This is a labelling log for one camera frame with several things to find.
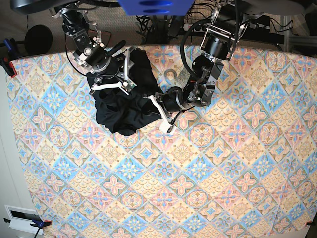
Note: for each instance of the white wall vent box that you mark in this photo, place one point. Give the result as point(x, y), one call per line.
point(23, 214)

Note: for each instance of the patterned colourful tablecloth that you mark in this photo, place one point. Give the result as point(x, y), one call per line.
point(243, 167)

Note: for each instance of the blue clamp bottom left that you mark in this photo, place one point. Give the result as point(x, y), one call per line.
point(37, 223)

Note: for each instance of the black t-shirt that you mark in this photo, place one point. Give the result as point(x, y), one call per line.
point(126, 114)

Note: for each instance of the red blue clamp top left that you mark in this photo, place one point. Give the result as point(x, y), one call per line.
point(13, 53)

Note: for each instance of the black round stool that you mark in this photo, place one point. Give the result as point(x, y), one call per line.
point(38, 40)

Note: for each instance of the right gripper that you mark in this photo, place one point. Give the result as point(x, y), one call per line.
point(103, 64)

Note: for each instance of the white power strip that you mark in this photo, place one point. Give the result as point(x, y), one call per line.
point(200, 28)

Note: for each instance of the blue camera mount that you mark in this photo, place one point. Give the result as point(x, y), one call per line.
point(156, 7)

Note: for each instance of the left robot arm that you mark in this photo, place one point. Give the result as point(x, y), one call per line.
point(222, 31)

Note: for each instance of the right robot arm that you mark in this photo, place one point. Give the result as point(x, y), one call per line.
point(83, 32)

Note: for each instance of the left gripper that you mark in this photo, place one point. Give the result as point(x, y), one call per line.
point(173, 100)

